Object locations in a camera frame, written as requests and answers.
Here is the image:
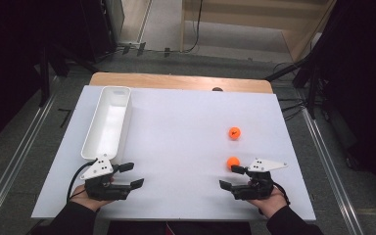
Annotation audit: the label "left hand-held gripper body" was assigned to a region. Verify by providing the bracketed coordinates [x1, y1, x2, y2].
[79, 155, 132, 202]

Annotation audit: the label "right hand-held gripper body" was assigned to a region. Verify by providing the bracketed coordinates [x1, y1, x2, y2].
[231, 158, 289, 201]

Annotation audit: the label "orange ball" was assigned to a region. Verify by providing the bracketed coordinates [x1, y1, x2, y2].
[227, 126, 242, 141]
[226, 156, 241, 170]

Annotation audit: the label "white plastic container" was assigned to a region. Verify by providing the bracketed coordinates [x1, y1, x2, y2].
[80, 85, 134, 166]

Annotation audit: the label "person's right hand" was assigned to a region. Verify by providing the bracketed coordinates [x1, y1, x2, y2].
[246, 187, 290, 219]

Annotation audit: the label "person's left hand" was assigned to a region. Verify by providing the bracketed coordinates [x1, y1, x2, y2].
[69, 184, 116, 212]

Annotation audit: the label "white board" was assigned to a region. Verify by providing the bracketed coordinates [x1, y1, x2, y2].
[31, 85, 317, 221]

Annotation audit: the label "wooden table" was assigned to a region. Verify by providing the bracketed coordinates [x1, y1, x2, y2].
[88, 71, 274, 95]

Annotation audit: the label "black metal stand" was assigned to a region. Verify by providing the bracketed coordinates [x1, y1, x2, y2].
[38, 43, 52, 108]
[307, 60, 320, 120]

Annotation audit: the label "dark cabinet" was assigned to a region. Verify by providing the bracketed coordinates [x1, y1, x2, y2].
[77, 0, 125, 64]

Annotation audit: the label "light wooden shelf unit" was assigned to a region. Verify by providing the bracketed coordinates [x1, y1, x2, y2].
[180, 0, 338, 64]

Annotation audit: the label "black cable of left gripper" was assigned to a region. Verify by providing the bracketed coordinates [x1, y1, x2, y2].
[66, 159, 98, 204]

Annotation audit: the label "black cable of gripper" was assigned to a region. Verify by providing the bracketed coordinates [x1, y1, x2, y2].
[272, 181, 292, 206]
[66, 159, 98, 204]

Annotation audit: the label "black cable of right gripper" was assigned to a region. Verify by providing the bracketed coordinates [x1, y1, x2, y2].
[272, 181, 292, 206]

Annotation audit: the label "metal floor rail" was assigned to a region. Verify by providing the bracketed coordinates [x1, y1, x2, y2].
[0, 94, 59, 231]
[302, 107, 364, 235]

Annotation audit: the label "black floor cables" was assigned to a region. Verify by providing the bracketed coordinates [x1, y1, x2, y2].
[277, 97, 308, 122]

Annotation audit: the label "black hanging cable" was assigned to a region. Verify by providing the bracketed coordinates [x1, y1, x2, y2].
[181, 0, 205, 54]

